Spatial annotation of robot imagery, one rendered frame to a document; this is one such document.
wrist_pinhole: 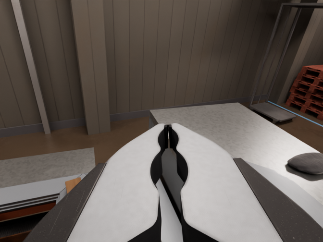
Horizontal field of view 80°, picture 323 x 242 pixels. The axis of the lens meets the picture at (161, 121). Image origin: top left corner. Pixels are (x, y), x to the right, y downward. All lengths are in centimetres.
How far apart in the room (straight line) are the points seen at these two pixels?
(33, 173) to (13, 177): 9
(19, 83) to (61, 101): 48
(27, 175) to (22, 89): 177
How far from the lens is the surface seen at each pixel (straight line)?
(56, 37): 269
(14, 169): 130
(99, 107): 265
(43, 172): 121
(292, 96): 488
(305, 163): 90
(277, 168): 85
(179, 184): 82
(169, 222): 81
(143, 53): 289
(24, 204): 98
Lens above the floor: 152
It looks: 29 degrees down
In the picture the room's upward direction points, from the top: 5 degrees clockwise
